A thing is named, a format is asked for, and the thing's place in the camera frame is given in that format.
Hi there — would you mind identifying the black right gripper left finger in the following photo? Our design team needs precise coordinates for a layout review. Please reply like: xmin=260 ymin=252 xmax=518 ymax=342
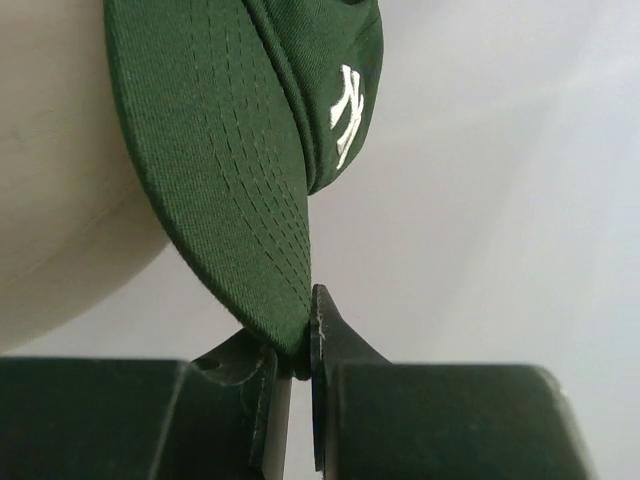
xmin=1 ymin=331 xmax=278 ymax=479

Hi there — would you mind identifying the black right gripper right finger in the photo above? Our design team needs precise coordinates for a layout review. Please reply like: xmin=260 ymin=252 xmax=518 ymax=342
xmin=310 ymin=285 xmax=597 ymax=480

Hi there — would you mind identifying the dark green baseball cap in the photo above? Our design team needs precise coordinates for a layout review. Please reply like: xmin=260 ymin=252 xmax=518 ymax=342
xmin=104 ymin=1 xmax=384 ymax=379

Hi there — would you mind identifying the cream mannequin head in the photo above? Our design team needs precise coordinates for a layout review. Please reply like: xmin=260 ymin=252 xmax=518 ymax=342
xmin=1 ymin=1 xmax=168 ymax=351

